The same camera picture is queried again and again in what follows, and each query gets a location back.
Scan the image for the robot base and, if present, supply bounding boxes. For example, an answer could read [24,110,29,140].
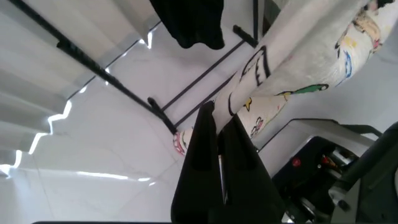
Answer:
[257,118,398,224]

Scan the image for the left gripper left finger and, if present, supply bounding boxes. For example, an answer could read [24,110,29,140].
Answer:
[170,100,227,223]

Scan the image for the black shorts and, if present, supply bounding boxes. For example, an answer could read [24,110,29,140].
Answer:
[149,0,226,50]

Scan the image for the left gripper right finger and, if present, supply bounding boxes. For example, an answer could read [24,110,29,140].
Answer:
[217,114,286,223]

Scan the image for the cream printed garment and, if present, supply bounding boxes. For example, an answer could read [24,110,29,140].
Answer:
[172,0,398,156]

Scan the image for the black clothes rack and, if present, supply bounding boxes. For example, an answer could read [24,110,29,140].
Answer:
[8,0,261,135]

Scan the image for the white curtain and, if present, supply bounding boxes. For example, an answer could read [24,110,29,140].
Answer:
[0,0,162,178]

